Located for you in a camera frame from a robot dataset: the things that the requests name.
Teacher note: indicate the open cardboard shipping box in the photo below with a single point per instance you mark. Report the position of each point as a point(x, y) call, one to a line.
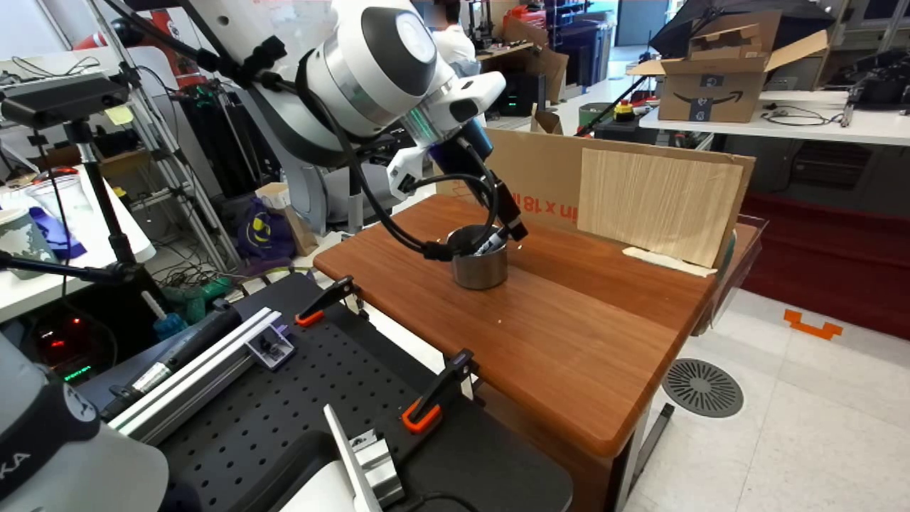
point(712, 94)

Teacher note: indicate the light plywood panel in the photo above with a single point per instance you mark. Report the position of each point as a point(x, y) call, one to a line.
point(654, 202)

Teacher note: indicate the pale wooden strip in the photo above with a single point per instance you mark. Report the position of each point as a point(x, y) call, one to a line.
point(668, 259)

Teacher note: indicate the black perforated base board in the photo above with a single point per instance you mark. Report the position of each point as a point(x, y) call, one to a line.
point(266, 417)

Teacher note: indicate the blue plastic object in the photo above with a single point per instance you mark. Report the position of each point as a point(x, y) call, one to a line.
point(51, 232)

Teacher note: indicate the grey metal table leg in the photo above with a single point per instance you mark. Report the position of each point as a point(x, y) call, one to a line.
point(654, 444)

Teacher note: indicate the black clamp orange grip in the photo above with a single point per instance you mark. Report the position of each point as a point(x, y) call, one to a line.
point(330, 300)
point(422, 417)

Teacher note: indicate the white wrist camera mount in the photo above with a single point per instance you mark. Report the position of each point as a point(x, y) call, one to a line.
point(405, 172)

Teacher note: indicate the black stereo camera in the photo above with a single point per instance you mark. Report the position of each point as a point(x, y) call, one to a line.
point(58, 94)

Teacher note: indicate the aluminium extrusion rail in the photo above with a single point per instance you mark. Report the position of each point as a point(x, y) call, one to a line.
point(341, 456)
point(193, 372)

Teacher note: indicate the black box red lights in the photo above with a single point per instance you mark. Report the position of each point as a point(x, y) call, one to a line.
point(65, 343)

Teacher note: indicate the black camera tripod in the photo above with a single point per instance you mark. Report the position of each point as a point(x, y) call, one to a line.
point(114, 229)

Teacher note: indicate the grey metal mounting plate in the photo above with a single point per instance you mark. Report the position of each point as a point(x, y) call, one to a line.
point(375, 466)

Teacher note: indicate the brown cardboard panel red print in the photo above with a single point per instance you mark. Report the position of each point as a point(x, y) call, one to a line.
point(540, 172)

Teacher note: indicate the round metal floor drain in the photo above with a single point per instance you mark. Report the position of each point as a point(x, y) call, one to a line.
point(704, 388)

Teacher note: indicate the black white Expo marker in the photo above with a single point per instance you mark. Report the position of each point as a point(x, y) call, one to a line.
point(489, 246)

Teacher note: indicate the white side table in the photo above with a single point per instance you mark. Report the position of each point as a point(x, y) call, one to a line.
point(94, 256)

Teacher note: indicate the yellow red emergency stop button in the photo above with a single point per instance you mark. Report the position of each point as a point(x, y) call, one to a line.
point(627, 105)

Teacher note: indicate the seated person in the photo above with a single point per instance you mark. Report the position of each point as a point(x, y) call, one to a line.
point(456, 47)

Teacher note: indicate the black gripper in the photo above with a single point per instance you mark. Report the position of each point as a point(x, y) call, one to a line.
point(471, 158)

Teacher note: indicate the black round bar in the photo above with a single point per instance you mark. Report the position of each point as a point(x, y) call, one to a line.
point(179, 344)

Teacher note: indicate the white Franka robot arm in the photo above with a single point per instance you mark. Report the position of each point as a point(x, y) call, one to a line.
point(370, 65)

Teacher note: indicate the white office desk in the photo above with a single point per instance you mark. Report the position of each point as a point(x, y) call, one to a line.
point(854, 129)

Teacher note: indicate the purple bag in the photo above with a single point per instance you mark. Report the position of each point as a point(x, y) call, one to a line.
point(259, 232)

